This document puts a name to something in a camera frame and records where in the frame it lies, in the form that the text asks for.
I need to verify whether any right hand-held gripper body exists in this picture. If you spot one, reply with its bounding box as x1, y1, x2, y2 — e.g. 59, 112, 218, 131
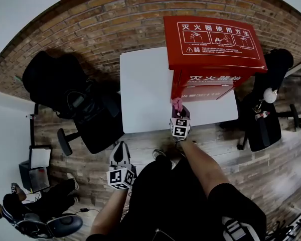
169, 117, 192, 139

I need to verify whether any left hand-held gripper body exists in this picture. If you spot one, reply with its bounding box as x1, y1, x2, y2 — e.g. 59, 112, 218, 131
106, 165, 137, 190

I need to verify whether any pink cloth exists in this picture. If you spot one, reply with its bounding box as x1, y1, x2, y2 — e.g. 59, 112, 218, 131
170, 97, 184, 113

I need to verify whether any red fire extinguisher box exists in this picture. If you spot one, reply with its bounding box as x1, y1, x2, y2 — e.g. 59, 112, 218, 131
163, 16, 268, 104

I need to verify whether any person's right forearm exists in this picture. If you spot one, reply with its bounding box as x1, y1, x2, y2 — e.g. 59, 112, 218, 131
179, 139, 231, 198

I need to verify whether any person's left forearm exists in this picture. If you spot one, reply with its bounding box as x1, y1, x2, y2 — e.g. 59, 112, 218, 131
89, 187, 130, 235

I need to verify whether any person's left shoe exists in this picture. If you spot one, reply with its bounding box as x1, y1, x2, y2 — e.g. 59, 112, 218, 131
152, 149, 167, 160

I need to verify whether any white square platform board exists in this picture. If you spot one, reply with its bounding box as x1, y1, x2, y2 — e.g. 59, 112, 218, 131
119, 46, 239, 135

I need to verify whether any person's black shirt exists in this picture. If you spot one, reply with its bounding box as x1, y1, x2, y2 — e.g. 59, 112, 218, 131
86, 154, 267, 241

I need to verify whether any black bag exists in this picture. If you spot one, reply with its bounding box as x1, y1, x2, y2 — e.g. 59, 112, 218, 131
65, 90, 121, 126

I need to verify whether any white tissue box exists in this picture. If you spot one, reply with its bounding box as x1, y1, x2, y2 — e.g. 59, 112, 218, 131
29, 147, 52, 169

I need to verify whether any black office chair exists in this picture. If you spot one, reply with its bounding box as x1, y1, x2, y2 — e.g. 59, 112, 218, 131
237, 48, 301, 153
22, 50, 125, 157

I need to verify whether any dark storage bin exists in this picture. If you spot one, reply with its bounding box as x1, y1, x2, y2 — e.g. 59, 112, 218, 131
19, 160, 51, 194

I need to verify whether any white plush ball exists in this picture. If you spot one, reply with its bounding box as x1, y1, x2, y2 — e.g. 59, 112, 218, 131
263, 88, 278, 104

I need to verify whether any grey desk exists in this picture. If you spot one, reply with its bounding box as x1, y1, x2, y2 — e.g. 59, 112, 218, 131
284, 58, 301, 85

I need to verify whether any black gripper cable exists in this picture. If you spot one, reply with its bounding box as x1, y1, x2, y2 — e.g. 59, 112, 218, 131
175, 137, 189, 148

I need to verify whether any black floor cable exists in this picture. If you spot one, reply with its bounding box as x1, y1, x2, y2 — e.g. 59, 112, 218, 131
65, 207, 101, 216

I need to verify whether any silver pendant necklace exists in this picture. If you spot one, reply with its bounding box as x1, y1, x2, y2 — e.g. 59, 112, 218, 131
152, 228, 177, 241

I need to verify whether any keychain bundle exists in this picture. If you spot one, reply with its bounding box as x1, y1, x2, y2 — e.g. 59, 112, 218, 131
251, 103, 270, 122

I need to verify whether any white desk with black frame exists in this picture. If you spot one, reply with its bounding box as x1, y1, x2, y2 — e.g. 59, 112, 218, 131
0, 88, 41, 241

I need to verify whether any grey and white shoulder strap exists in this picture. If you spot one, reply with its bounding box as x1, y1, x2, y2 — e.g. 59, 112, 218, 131
221, 216, 259, 241

